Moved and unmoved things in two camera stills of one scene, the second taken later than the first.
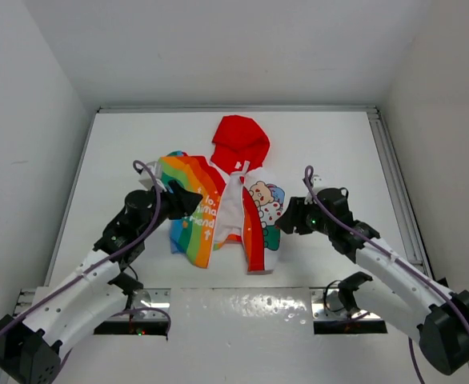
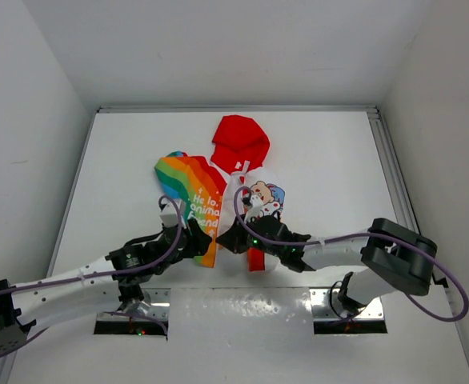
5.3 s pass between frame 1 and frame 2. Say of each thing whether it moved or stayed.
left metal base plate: stayed
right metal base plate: stayed
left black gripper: moved
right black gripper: moved
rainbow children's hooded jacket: stayed
